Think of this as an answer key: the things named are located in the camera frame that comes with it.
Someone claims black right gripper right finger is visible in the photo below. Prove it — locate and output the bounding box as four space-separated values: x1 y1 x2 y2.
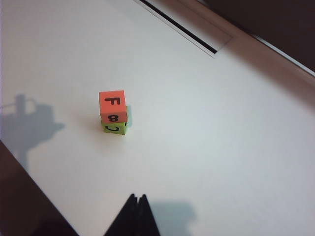
136 194 160 236

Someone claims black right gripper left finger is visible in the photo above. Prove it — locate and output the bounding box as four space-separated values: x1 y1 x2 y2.
103 193 139 236

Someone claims orange letter block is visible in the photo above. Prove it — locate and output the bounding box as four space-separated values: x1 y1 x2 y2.
98 90 127 123

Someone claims green letter block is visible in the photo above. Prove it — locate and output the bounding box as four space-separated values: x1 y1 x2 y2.
101 105 132 136

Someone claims wide grey desk divider panel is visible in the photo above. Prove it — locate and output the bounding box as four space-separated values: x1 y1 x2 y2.
196 0 315 74

